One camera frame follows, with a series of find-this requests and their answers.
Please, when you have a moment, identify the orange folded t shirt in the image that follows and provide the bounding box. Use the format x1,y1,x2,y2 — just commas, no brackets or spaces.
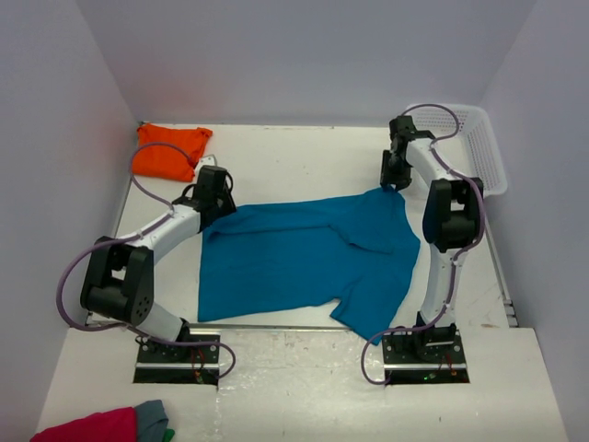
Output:
130,123,214,182

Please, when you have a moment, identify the white plastic basket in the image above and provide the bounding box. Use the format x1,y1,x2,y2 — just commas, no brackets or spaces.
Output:
409,103,508,196

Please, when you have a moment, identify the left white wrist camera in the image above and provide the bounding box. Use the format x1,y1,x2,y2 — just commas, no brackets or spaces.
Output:
197,155,217,169

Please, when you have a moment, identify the blue t shirt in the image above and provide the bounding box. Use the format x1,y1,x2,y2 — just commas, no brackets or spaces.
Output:
197,189,421,339

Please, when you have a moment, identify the red t shirt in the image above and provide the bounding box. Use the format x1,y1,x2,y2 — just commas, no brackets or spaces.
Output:
30,407,137,442

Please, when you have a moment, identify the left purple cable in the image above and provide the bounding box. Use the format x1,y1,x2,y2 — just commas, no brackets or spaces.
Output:
55,142,237,379

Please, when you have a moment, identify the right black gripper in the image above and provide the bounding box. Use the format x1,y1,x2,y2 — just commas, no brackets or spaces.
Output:
381,150,413,193

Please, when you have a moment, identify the green t shirt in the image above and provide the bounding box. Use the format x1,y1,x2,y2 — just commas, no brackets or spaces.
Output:
162,428,175,442

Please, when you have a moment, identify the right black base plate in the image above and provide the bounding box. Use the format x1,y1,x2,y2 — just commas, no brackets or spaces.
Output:
381,324,470,386

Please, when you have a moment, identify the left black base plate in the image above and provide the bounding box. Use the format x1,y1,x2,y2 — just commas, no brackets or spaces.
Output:
133,331,220,387

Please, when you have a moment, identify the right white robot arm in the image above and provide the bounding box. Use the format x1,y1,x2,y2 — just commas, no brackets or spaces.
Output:
380,111,485,362

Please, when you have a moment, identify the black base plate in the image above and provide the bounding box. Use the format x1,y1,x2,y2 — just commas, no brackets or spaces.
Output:
381,324,470,386
133,331,220,387

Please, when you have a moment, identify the grey t shirt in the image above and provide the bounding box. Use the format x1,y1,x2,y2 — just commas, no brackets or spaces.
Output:
134,400,168,442

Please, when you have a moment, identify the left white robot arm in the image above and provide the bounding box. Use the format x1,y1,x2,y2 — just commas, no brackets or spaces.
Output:
80,165,237,362

